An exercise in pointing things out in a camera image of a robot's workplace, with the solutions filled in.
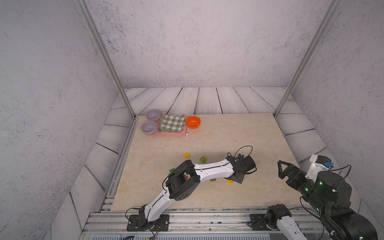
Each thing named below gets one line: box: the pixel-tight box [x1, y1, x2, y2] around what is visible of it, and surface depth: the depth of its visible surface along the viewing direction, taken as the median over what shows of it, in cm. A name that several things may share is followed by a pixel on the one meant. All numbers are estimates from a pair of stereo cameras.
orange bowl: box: [186, 116, 201, 129], surface depth 114 cm
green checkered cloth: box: [161, 114, 186, 133], surface depth 117 cm
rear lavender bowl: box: [145, 108, 161, 122], surface depth 118 cm
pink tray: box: [151, 114, 188, 136], surface depth 113 cm
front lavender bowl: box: [141, 120, 158, 136], surface depth 110 cm
